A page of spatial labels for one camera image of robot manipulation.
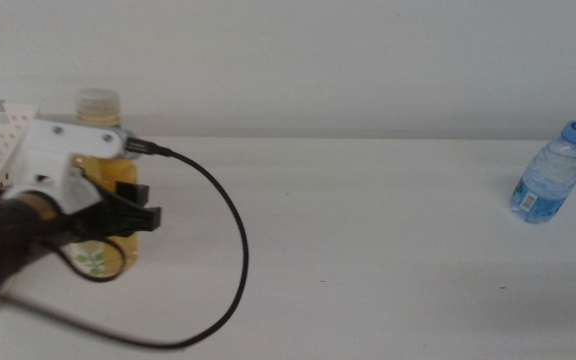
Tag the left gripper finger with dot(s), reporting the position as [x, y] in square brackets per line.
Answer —
[133, 195]

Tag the yellow tea bottle white cap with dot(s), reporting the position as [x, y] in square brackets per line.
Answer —
[123, 172]

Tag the small water bottle blue cap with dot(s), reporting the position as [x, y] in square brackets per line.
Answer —
[548, 180]

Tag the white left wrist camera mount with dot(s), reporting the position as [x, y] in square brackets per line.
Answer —
[68, 140]

